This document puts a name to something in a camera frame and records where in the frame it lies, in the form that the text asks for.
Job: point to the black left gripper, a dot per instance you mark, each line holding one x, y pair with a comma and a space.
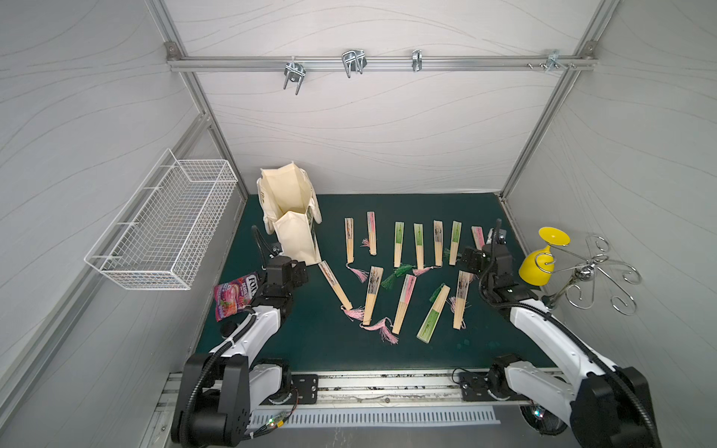
270, 249

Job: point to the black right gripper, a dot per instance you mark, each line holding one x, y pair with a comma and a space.
496, 246

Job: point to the bamboo folding fan green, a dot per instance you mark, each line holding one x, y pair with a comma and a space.
419, 245
452, 252

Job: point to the cream canvas tote bag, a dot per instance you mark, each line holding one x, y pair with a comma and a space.
291, 211

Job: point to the bamboo folding fan pink tassel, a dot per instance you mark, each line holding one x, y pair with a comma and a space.
437, 236

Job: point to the bamboo folding fan twelfth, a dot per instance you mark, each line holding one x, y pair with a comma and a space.
350, 249

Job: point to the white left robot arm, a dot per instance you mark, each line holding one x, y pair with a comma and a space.
246, 347

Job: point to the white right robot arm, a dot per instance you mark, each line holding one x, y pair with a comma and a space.
602, 403

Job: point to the yellow plastic wine glass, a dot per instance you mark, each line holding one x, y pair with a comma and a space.
537, 269

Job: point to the pink snack packet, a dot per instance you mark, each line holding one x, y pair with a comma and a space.
232, 297

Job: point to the metal double hook left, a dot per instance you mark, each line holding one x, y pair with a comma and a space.
294, 73

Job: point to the metal double hook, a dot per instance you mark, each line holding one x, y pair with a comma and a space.
354, 61
294, 73

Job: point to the metal hook right end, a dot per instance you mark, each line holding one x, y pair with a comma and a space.
552, 63

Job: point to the small metal hook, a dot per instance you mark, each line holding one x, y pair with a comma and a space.
417, 61

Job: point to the metal double hook middle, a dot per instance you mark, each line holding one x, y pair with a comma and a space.
354, 61

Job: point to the chrome wire glass rack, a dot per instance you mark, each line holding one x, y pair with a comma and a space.
581, 289

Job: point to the white wire basket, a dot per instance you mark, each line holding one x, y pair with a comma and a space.
161, 235

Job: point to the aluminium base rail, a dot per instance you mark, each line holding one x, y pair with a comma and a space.
388, 398

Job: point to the aluminium crossbar rail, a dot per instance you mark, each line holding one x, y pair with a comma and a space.
401, 63

